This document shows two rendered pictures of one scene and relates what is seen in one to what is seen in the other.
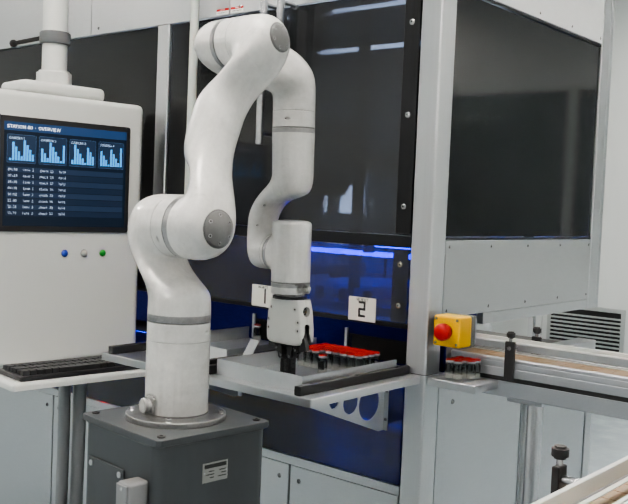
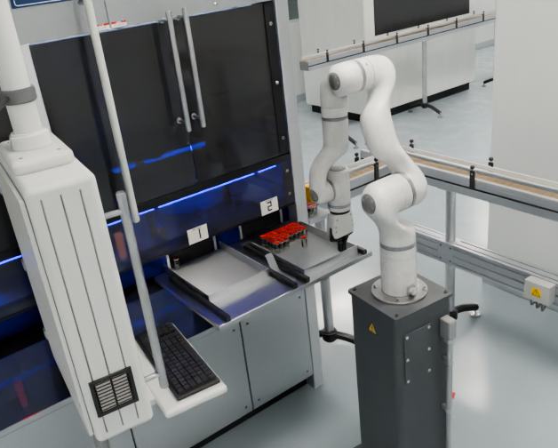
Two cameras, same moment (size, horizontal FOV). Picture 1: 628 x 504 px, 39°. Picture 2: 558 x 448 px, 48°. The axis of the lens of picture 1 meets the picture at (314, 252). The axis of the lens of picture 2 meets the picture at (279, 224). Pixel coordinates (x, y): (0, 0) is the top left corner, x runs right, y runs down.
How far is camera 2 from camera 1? 274 cm
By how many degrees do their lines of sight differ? 75
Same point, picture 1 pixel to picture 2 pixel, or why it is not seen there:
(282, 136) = (345, 122)
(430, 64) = (286, 49)
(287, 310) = (347, 217)
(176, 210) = (418, 183)
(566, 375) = not seen: hidden behind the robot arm
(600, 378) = (354, 180)
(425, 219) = (297, 140)
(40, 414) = not seen: outside the picture
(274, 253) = (343, 189)
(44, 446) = not seen: outside the picture
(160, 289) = (410, 229)
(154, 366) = (412, 269)
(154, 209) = (402, 189)
